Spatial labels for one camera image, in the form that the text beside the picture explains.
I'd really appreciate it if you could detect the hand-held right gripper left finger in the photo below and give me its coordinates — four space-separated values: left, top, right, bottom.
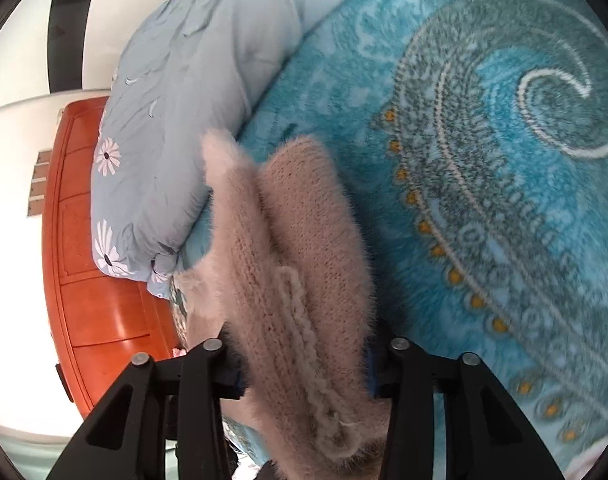
46 322 245 480

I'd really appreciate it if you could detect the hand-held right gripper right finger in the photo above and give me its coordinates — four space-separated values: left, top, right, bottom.
364 317 567 480

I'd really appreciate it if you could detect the pink fuzzy knit sweater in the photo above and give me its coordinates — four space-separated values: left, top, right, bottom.
174 128 391 480

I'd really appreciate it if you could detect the orange wooden headboard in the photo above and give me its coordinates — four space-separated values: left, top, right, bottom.
41 97 190 420

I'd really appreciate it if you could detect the turquoise paisley blanket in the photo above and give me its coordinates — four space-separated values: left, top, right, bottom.
168 0 608 480

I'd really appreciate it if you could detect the light blue floral pillow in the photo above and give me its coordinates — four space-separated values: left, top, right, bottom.
90 0 391 299

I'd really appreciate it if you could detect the black door frame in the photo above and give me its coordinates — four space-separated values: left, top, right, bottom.
47 0 104 95

